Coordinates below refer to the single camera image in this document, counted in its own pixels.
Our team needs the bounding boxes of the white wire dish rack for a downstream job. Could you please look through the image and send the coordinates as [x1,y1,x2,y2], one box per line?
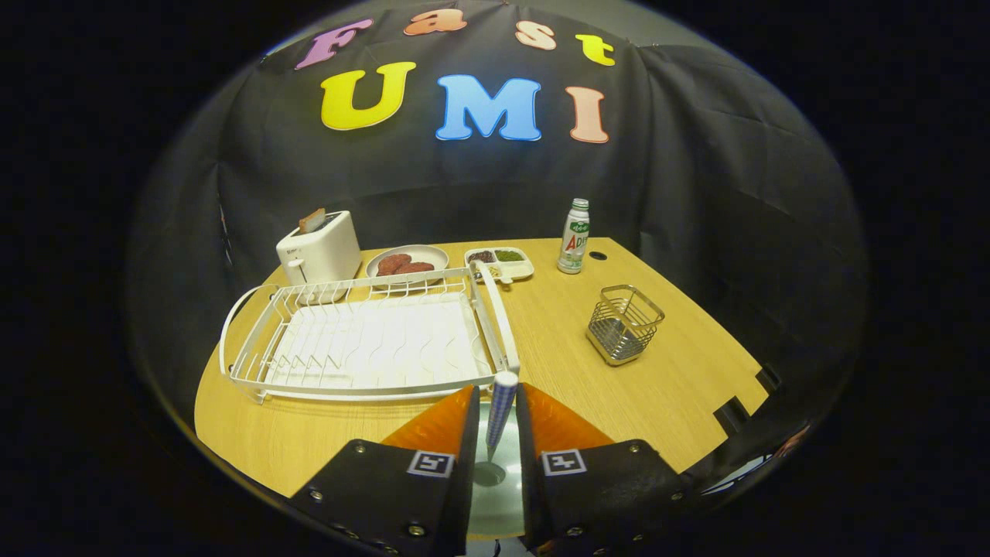
[219,260,521,405]

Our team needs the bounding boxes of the white drink bottle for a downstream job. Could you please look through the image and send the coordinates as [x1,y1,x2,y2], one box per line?
[556,197,591,276]

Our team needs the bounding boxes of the white divided bean dish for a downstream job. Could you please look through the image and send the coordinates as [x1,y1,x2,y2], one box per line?
[463,246,535,284]

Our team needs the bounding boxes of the checkered handle metal spoon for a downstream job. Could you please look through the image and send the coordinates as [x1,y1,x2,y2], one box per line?
[473,371,520,487]

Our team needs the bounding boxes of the small white round plate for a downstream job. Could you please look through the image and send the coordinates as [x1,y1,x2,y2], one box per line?
[365,244,450,289]

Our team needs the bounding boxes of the pale green plate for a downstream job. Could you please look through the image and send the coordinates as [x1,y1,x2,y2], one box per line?
[467,398,527,540]

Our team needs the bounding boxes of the white toaster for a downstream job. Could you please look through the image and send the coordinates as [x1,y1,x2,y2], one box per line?
[275,210,364,289]

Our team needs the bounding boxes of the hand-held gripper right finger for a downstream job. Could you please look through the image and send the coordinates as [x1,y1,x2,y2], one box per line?
[514,383,697,556]

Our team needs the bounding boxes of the metal wire basket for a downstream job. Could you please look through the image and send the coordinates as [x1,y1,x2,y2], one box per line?
[585,284,667,367]

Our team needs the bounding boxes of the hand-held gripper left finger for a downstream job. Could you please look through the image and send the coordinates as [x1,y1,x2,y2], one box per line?
[290,384,482,556]

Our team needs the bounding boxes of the black backdrop cloth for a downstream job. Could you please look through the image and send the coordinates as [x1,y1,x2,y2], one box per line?
[128,0,869,473]

